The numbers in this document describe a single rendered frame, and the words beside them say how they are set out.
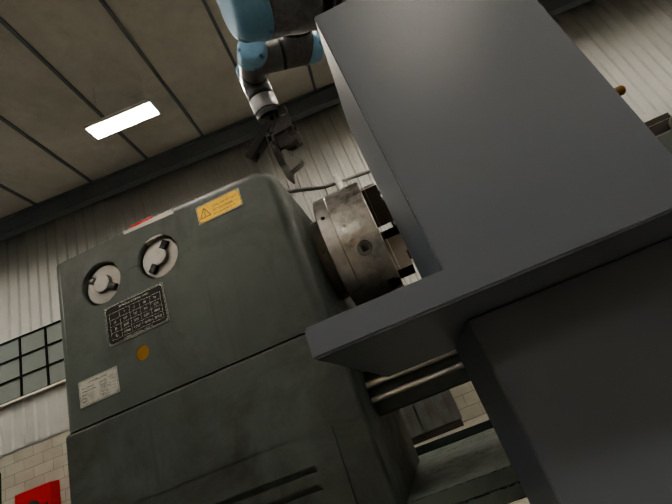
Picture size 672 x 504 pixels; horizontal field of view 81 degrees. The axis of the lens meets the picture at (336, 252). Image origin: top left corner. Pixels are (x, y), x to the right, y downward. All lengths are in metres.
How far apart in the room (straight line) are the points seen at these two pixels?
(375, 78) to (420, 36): 0.06
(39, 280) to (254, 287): 10.62
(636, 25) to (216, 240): 11.99
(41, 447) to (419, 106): 10.07
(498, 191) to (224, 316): 0.61
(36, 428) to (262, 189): 9.77
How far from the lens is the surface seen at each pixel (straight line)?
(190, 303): 0.88
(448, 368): 0.81
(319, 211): 0.95
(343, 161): 9.16
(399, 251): 0.97
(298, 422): 0.75
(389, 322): 0.22
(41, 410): 10.43
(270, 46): 1.12
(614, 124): 0.41
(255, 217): 0.86
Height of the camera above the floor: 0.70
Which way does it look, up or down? 22 degrees up
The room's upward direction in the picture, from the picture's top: 22 degrees counter-clockwise
